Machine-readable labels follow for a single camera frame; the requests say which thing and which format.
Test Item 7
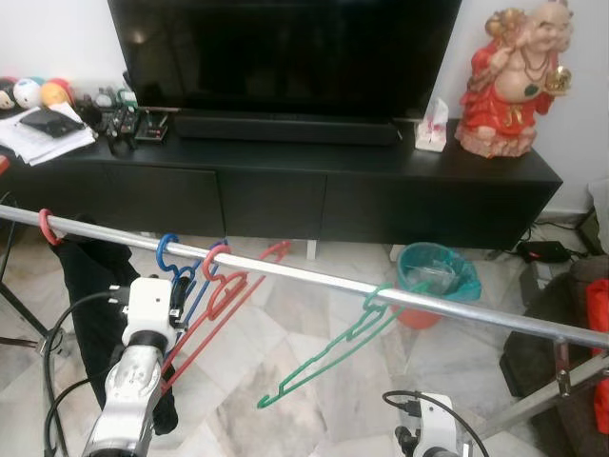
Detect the blue plastic clothes hanger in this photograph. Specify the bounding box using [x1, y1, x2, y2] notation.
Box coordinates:
[155, 233, 229, 325]

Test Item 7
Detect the red plastic clothes hanger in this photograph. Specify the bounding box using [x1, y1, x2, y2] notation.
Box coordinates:
[160, 240, 292, 393]
[36, 208, 66, 247]

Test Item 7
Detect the green plastic clothes hanger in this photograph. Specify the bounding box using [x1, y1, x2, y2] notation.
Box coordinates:
[257, 283, 429, 410]

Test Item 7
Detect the black shirt green print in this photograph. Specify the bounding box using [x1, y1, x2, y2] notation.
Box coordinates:
[59, 224, 182, 437]

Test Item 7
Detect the silver metal clothes rack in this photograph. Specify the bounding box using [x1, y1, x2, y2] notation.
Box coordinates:
[0, 203, 609, 439]

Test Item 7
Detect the red cushion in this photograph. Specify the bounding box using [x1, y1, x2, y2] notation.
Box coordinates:
[587, 278, 609, 434]

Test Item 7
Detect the orange bin teal bag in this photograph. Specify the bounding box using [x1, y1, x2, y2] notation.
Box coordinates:
[395, 241, 482, 329]

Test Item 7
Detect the black remote control caddy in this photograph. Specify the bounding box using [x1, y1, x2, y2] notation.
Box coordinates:
[136, 108, 172, 144]

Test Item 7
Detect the black soundbar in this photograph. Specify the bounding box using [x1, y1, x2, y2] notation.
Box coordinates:
[173, 109, 401, 147]

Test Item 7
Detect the white paper stack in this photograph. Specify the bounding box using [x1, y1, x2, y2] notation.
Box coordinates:
[0, 103, 96, 168]

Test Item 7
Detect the small green white toy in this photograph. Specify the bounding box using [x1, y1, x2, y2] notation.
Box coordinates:
[114, 86, 140, 113]

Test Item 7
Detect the black power adapter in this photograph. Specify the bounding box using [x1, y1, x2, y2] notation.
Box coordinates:
[519, 240, 572, 265]

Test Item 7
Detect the black wallet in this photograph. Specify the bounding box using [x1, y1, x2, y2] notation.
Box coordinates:
[19, 108, 85, 137]

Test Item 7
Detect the black low TV cabinet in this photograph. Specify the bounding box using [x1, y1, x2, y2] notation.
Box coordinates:
[0, 133, 564, 253]

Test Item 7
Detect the orange round plush toy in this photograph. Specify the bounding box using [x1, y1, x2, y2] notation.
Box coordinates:
[40, 78, 75, 108]

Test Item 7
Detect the white round plush toy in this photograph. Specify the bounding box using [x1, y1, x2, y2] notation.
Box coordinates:
[11, 78, 44, 109]

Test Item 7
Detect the black flat television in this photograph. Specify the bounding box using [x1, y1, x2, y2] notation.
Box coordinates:
[108, 0, 462, 120]

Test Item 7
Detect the white tissue box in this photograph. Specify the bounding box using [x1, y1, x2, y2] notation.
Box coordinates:
[415, 95, 450, 153]

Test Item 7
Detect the red laughing Buddha statue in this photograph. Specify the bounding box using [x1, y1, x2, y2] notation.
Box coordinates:
[455, 0, 574, 160]

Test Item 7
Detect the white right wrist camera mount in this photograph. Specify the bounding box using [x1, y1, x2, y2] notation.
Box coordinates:
[414, 393, 458, 453]

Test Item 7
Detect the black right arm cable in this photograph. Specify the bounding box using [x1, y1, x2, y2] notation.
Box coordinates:
[383, 388, 491, 457]

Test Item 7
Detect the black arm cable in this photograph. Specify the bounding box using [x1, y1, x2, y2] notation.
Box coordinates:
[383, 388, 491, 457]
[38, 284, 130, 457]

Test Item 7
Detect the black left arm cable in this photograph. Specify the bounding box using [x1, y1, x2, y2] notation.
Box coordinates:
[38, 284, 130, 457]

